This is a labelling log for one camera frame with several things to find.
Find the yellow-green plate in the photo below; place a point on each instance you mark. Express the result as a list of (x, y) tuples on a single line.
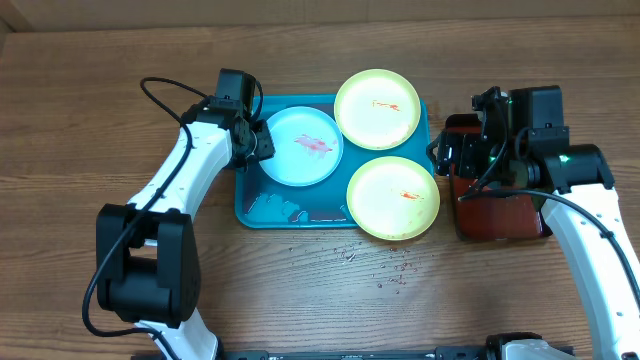
[(377, 109), (393, 198)]

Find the teal plastic tray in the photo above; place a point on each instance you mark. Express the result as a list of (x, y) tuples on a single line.
[(263, 203)]

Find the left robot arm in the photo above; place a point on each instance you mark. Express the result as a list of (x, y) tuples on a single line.
[(148, 277)]

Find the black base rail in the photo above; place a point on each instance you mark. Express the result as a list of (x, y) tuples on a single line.
[(439, 353)]

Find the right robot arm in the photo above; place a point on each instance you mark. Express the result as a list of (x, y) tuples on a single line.
[(514, 174)]

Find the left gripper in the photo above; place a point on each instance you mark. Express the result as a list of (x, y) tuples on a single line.
[(266, 148)]

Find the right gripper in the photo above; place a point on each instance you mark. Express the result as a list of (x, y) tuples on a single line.
[(447, 153)]

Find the black red-lined tray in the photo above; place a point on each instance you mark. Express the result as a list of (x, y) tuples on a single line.
[(488, 219)]

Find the light blue plate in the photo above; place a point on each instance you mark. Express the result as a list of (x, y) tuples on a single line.
[(308, 146)]

